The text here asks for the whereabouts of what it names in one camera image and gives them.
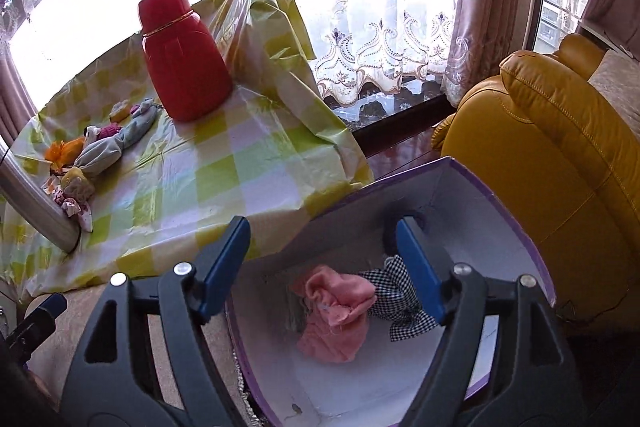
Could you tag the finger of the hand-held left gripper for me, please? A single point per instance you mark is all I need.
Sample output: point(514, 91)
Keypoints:
point(42, 312)

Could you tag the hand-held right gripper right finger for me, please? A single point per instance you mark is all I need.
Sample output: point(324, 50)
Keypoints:
point(420, 267)

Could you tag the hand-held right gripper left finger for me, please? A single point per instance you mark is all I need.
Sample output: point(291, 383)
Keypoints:
point(227, 257)

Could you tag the black white checked cloth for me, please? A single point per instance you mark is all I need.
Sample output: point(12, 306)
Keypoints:
point(395, 287)

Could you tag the purple cardboard box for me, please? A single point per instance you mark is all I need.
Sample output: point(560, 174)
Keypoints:
point(500, 232)

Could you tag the floral pink white cloth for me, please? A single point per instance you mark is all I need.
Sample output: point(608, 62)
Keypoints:
point(75, 212)

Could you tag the orange mesh cloth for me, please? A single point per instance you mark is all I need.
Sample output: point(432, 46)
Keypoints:
point(65, 152)

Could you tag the silver metal pole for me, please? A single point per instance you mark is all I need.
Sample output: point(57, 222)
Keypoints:
point(40, 207)

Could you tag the green checked plastic tablecloth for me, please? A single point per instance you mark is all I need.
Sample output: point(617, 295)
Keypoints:
point(240, 147)

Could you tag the white grey rolled cloth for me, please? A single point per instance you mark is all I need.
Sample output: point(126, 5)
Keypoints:
point(100, 157)

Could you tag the yellow leather sofa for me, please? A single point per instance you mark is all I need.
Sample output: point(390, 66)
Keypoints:
point(550, 167)

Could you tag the magenta knitted cloth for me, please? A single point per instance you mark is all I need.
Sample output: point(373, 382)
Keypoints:
point(109, 132)

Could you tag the red thermos jug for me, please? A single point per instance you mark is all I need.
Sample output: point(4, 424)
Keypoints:
point(185, 57)

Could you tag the white lace sheer curtain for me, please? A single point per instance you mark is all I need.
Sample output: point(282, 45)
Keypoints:
point(350, 7)

